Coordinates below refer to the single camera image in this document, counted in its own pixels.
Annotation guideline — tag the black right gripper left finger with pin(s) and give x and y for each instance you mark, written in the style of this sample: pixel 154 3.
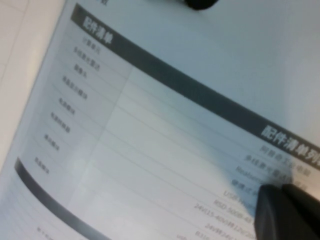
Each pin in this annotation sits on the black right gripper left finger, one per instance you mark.
pixel 270 215

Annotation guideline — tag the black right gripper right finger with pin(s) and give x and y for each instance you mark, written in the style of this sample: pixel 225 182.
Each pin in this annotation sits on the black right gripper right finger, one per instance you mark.
pixel 305 215

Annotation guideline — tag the white product manual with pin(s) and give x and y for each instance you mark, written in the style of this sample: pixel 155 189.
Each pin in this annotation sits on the white product manual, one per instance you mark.
pixel 175 125

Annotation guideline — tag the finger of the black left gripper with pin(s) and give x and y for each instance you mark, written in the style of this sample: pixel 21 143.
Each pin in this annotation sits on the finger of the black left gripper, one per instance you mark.
pixel 200 3

